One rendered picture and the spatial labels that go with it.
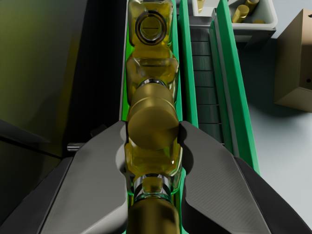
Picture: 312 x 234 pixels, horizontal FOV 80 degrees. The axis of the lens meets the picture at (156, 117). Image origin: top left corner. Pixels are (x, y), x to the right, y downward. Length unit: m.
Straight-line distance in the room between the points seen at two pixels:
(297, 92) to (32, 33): 0.53
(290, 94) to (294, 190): 0.23
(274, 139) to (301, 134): 0.08
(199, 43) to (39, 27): 0.31
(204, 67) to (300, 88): 0.24
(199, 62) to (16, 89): 0.33
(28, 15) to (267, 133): 0.53
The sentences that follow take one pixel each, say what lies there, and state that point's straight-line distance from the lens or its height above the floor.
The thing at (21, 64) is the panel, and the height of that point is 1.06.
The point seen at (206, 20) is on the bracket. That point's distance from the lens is 0.50.
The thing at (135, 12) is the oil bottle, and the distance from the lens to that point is 0.24.
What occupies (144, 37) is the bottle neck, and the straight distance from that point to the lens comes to 0.19.
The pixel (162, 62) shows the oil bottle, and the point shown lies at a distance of 0.19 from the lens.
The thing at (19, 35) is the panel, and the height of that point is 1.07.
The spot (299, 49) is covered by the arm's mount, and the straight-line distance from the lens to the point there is 0.60.
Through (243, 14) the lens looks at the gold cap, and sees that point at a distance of 0.67.
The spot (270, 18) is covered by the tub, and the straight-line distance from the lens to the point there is 0.65.
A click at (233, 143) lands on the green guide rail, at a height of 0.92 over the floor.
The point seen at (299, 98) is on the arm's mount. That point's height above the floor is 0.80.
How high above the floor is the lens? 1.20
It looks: 69 degrees down
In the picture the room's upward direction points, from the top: 6 degrees clockwise
